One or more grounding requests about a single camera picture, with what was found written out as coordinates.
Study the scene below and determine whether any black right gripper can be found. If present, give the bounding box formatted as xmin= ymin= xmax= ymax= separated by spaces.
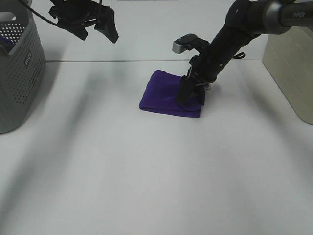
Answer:
xmin=177 ymin=26 xmax=247 ymax=106

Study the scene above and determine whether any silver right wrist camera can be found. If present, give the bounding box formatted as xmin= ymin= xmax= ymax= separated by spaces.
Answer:
xmin=172 ymin=33 xmax=210 ymax=54

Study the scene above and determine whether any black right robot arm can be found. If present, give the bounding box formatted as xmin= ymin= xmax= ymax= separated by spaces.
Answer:
xmin=172 ymin=0 xmax=313 ymax=104

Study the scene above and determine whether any beige storage box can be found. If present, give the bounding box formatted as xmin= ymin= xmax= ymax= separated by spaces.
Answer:
xmin=263 ymin=27 xmax=313 ymax=124

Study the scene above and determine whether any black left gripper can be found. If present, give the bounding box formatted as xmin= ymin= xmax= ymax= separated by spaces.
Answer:
xmin=49 ymin=0 xmax=119 ymax=44

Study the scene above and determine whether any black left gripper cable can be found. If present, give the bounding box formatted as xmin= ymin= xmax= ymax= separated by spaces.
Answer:
xmin=19 ymin=0 xmax=59 ymax=25

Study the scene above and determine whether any grey perforated plastic basket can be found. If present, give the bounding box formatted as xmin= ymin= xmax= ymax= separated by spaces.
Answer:
xmin=0 ymin=0 xmax=46 ymax=133

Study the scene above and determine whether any purple towel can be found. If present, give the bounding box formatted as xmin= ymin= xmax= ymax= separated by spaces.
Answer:
xmin=139 ymin=70 xmax=203 ymax=118

